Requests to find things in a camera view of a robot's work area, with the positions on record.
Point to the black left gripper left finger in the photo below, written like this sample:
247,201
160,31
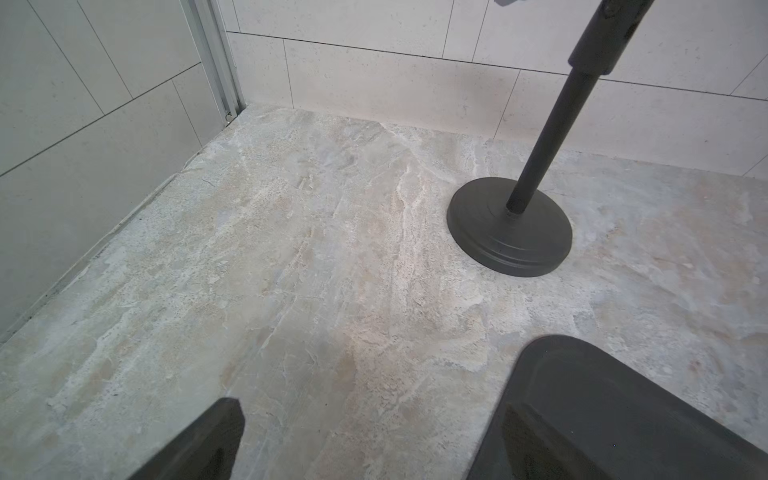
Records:
206,449

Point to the black microphone stand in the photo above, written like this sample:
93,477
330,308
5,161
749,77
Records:
509,226

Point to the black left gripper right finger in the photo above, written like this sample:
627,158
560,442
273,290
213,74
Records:
537,450

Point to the black cutting board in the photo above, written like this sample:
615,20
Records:
630,427

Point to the left corner aluminium post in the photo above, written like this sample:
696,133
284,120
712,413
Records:
207,23

